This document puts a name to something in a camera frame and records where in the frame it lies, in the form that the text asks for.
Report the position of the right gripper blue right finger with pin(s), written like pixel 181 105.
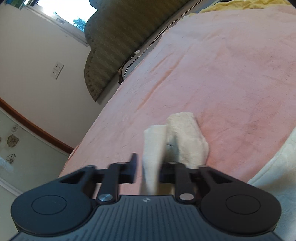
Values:
pixel 174 177

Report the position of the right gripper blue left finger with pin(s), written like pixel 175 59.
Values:
pixel 115 175

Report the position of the cream white pants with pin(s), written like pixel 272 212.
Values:
pixel 180 140

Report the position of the bedroom window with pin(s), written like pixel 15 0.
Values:
pixel 65 12

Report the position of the grey pillow at headboard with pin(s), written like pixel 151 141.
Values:
pixel 130 64

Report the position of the pink bed blanket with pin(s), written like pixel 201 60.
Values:
pixel 233 70

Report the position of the green striped headboard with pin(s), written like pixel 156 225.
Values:
pixel 116 30

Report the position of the yellow sheet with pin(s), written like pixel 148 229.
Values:
pixel 242 5

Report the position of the brown wooden door frame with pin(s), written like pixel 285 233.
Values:
pixel 35 129

